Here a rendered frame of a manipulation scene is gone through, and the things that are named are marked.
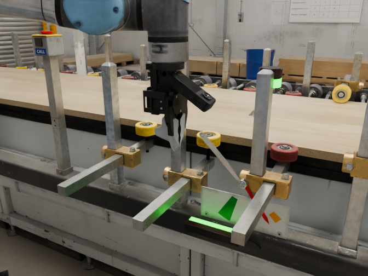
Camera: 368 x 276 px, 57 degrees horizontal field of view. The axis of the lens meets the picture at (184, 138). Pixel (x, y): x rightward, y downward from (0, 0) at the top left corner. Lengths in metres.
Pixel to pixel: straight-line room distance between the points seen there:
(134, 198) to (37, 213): 1.06
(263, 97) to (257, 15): 7.58
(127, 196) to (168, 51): 0.60
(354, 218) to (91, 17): 0.74
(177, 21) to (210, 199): 0.53
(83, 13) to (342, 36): 7.56
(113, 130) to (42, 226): 1.10
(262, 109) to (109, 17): 0.46
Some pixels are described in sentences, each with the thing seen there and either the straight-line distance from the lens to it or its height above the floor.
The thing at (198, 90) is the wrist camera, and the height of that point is 1.12.
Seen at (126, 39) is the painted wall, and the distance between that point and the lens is 10.45.
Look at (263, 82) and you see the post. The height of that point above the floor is 1.12.
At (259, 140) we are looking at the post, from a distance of 0.90.
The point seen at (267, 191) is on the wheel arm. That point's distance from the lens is 0.88.
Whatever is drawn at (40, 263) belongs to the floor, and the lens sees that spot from 2.13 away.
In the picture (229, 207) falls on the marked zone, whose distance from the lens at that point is 1.01.
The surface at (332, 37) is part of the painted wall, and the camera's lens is 8.04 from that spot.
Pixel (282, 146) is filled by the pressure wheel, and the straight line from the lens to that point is 1.05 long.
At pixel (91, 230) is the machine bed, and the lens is 1.85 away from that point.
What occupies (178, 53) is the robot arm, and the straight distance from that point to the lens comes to 0.74.
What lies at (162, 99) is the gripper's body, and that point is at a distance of 0.77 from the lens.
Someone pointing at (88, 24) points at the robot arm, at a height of 1.26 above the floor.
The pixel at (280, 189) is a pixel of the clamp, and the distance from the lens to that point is 0.93.
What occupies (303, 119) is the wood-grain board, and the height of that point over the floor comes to 0.90.
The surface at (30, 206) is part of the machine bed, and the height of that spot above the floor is 0.26.
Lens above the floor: 1.27
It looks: 20 degrees down
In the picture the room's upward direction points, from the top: straight up
